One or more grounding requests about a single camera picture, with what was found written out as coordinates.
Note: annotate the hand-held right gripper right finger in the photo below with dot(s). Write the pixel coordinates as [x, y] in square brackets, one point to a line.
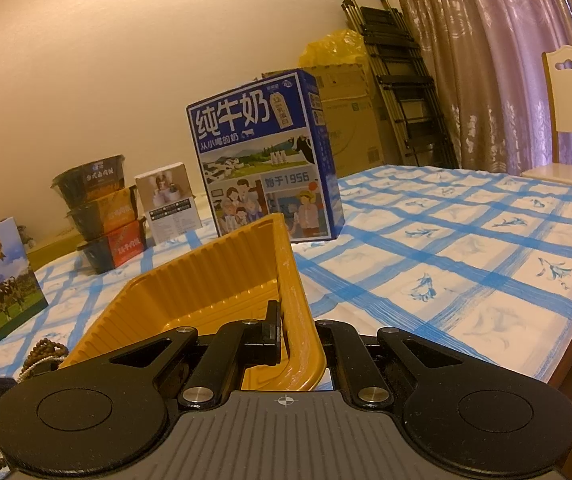
[333, 340]

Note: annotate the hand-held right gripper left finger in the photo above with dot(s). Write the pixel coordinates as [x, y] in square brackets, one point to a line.
[272, 332]

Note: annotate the yellow plastic tray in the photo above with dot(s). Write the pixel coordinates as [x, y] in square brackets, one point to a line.
[191, 280]

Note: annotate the blue checked tablecloth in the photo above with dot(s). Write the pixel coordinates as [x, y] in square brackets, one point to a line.
[441, 260]

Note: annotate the small white product box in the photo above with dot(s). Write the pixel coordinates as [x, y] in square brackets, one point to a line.
[168, 205]

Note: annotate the blue milk carton box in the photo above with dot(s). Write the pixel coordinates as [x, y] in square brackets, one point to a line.
[266, 160]

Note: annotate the black bowl with red label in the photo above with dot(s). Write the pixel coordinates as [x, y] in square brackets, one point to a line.
[111, 252]

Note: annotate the black bowl with orange label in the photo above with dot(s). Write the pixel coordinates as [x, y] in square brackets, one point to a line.
[106, 215]

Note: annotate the large cardboard box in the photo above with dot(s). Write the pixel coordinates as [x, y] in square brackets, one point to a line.
[353, 120]

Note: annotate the black folding ladder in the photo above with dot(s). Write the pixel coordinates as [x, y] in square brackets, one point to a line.
[401, 85]

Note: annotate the cow print milk gift box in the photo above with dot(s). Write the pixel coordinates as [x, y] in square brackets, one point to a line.
[1, 290]

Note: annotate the yellow plastic bag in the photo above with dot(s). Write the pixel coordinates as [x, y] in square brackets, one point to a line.
[333, 50]

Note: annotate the patterned curtain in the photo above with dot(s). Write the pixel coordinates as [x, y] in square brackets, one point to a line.
[491, 50]

